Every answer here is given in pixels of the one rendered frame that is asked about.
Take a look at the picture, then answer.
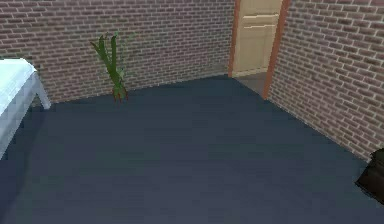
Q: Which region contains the green house plant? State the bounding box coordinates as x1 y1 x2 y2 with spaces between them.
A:
89 31 129 103

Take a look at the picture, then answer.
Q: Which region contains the beige room door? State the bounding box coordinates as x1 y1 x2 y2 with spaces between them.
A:
232 0 284 79

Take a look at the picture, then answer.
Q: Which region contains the white bed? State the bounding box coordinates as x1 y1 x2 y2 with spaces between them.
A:
0 58 52 160

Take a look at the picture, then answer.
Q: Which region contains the black cabinet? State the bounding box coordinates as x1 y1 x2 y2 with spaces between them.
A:
355 148 384 205

